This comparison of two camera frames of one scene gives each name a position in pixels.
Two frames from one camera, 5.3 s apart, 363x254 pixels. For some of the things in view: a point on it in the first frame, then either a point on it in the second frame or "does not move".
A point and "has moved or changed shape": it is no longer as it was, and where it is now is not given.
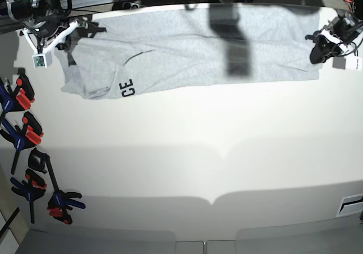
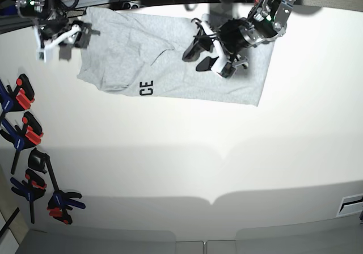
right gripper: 344,28 -> 236,35
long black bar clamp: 60,202 does not move
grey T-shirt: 142,53 has moved or changed shape
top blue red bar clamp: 20,98 does not move
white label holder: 350,205 does not move
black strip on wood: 9,221 does not move
